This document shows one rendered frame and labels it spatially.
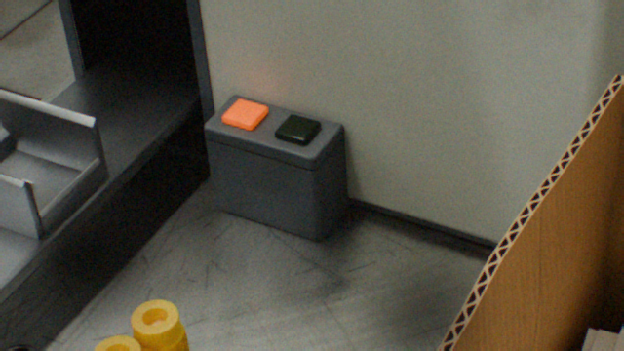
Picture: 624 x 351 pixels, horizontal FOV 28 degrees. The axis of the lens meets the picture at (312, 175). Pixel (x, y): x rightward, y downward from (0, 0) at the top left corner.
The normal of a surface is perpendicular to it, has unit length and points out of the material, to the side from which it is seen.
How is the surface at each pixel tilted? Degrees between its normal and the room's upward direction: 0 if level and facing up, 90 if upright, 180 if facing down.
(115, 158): 0
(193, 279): 0
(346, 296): 0
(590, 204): 87
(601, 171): 88
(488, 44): 90
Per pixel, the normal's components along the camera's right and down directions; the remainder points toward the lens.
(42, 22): -0.07, -0.77
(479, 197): -0.48, 0.58
